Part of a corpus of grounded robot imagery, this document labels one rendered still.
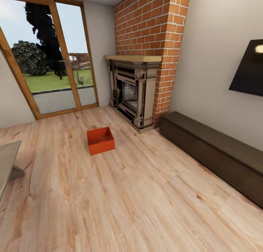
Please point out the wood fireplace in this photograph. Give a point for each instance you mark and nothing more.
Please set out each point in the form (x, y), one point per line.
(133, 89)

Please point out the door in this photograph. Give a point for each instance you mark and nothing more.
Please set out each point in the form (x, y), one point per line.
(46, 44)

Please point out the coffee table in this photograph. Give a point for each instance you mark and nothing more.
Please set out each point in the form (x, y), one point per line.
(8, 171)

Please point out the countertop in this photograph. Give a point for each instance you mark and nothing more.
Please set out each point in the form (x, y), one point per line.
(135, 58)

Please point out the storage box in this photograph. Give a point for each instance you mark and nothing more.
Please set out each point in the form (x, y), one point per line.
(95, 136)

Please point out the wall mounted tv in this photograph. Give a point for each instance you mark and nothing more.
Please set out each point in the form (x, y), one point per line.
(249, 75)

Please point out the cabinet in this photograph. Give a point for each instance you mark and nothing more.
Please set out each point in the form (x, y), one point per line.
(235, 162)

